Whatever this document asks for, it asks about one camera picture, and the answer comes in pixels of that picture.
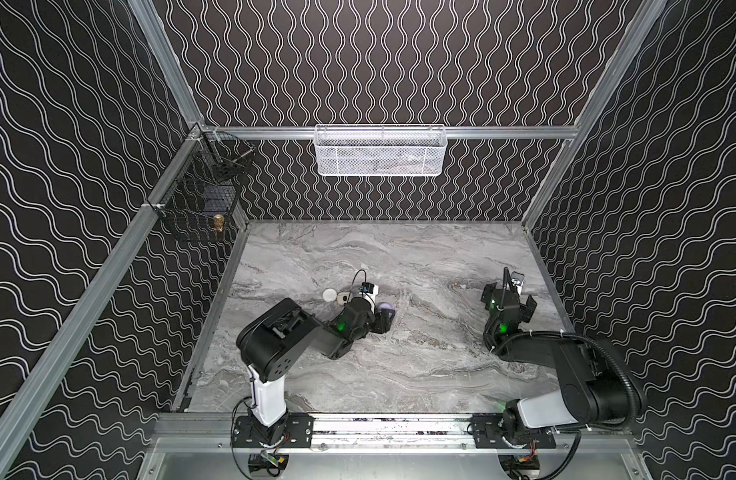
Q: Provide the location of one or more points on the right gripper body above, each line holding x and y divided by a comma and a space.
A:
506, 297

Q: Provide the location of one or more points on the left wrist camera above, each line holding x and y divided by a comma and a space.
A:
369, 292

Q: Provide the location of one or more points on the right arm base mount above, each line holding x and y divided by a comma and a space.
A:
506, 431

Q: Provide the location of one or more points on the white round earbud case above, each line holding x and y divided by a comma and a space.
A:
330, 295

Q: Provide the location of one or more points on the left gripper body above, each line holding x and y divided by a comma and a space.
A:
376, 318

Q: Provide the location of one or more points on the white wire mesh basket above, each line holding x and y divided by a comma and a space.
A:
375, 150

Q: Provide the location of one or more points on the black wire basket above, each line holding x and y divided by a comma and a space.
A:
210, 183

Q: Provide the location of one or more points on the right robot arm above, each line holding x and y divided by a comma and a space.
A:
595, 386

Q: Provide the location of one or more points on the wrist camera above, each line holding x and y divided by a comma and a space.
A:
514, 281
369, 292

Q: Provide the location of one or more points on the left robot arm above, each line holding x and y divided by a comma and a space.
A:
275, 341

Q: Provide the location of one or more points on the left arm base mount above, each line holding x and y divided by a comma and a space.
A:
272, 431

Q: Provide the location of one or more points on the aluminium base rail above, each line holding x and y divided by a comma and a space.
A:
321, 433

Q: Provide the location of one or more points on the cream earbud charging case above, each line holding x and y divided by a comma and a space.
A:
344, 297

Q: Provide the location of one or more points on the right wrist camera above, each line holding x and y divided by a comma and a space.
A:
514, 281

